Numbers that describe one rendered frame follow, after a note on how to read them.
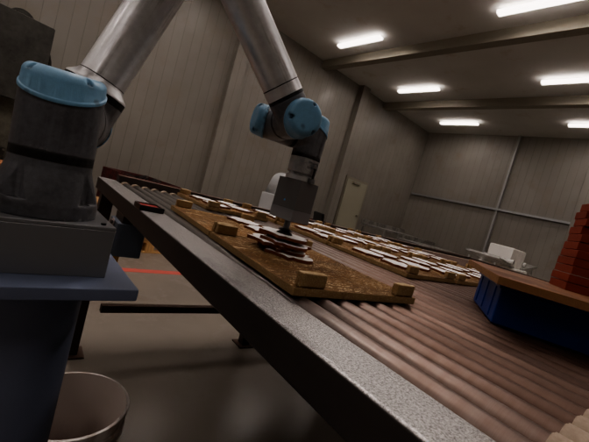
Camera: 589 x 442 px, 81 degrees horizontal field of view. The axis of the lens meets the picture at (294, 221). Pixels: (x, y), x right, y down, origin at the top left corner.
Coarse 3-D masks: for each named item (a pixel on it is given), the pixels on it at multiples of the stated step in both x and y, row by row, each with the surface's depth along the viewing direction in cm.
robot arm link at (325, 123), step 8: (328, 120) 86; (320, 128) 84; (328, 128) 87; (312, 136) 84; (320, 136) 85; (296, 144) 84; (304, 144) 84; (312, 144) 84; (320, 144) 85; (296, 152) 85; (304, 152) 85; (312, 152) 85; (320, 152) 86
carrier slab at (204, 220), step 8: (176, 208) 121; (184, 208) 127; (184, 216) 112; (192, 216) 112; (200, 216) 117; (208, 216) 123; (216, 216) 130; (224, 216) 138; (192, 224) 105; (200, 224) 100; (208, 224) 104; (232, 224) 120; (240, 224) 127; (208, 232) 94; (240, 232) 105; (248, 232) 110; (256, 232) 115
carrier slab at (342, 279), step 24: (216, 240) 88; (240, 240) 91; (264, 264) 70; (288, 264) 77; (312, 264) 86; (336, 264) 96; (288, 288) 60; (336, 288) 67; (360, 288) 74; (384, 288) 81
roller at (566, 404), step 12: (396, 312) 68; (408, 324) 65; (420, 324) 64; (432, 336) 61; (444, 336) 61; (456, 348) 58; (468, 348) 58; (480, 360) 55; (492, 360) 55; (504, 372) 52; (528, 384) 50; (552, 396) 47; (564, 408) 46; (576, 408) 45
